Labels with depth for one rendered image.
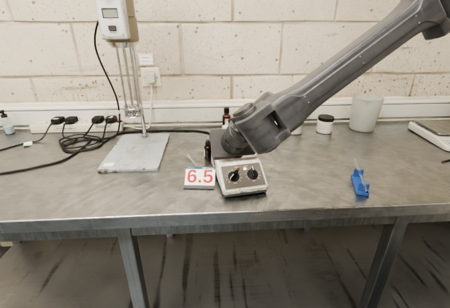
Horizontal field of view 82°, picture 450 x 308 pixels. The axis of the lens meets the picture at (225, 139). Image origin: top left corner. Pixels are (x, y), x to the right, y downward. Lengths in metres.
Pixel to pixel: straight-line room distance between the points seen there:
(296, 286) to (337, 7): 1.26
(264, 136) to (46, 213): 0.61
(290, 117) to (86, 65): 1.06
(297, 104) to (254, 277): 1.10
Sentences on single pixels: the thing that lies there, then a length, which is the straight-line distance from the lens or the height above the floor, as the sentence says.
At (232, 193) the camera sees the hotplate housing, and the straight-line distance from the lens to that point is 0.73.
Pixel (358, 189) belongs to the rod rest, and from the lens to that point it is 0.84.
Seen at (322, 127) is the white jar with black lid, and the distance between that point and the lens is 1.21.
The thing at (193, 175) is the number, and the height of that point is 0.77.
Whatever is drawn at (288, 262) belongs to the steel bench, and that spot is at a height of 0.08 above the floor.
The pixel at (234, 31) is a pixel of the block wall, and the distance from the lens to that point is 1.22.
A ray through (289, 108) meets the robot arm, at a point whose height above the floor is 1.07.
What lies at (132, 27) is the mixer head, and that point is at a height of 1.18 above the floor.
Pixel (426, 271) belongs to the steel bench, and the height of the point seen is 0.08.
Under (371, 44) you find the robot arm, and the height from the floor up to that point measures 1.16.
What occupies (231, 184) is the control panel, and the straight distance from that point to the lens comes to 0.73.
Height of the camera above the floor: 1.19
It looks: 24 degrees down
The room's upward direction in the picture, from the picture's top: straight up
